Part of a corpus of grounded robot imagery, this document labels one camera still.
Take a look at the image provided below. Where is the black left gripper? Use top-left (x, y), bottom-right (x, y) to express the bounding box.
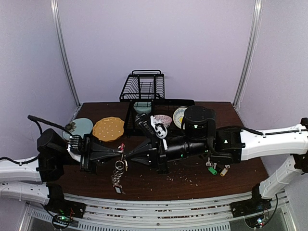
top-left (56, 133), bottom-right (122, 175)

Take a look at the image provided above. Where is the large keyring with red grip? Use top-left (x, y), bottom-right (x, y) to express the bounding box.
top-left (111, 143), bottom-right (128, 185)

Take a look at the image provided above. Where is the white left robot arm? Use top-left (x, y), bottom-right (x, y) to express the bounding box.
top-left (0, 128), bottom-right (125, 214)

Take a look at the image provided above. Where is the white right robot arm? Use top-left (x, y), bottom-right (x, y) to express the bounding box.
top-left (128, 105), bottom-right (308, 213)

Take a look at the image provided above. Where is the bunch of tagged keys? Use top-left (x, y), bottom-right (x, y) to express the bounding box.
top-left (205, 157), bottom-right (231, 177)

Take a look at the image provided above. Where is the yellow polka dot plate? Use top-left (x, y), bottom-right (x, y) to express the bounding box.
top-left (92, 116), bottom-right (124, 142)

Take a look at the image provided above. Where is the light blue flower plate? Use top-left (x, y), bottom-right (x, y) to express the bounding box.
top-left (65, 118), bottom-right (93, 138)

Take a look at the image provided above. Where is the pink patterned bowl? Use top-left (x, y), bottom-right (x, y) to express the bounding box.
top-left (154, 115), bottom-right (172, 128)

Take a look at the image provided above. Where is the teal ceramic bowl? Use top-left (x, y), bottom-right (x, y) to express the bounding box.
top-left (133, 102), bottom-right (152, 114)

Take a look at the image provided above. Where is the yellow blue patterned bowl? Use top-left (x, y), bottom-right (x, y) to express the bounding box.
top-left (173, 106), bottom-right (188, 128)

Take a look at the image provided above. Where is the black metal dish rack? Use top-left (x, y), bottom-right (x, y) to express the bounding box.
top-left (119, 70), bottom-right (195, 136)

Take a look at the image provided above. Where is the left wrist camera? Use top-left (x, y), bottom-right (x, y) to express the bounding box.
top-left (67, 135), bottom-right (83, 162)

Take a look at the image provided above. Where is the metal table edge rail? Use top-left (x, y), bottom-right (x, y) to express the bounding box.
top-left (24, 189), bottom-right (293, 231)

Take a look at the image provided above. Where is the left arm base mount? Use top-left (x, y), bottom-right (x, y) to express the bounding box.
top-left (42, 183), bottom-right (86, 230)

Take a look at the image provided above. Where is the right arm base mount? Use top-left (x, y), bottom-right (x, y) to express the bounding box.
top-left (230, 184), bottom-right (271, 229)

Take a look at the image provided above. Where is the left aluminium frame post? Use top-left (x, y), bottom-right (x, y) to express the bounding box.
top-left (50, 0), bottom-right (81, 107)

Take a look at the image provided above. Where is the aluminium frame post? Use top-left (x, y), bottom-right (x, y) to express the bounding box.
top-left (233, 0), bottom-right (263, 109)
top-left (50, 0), bottom-right (81, 107)

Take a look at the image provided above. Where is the right aluminium frame post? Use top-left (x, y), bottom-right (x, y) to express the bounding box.
top-left (233, 0), bottom-right (263, 109)

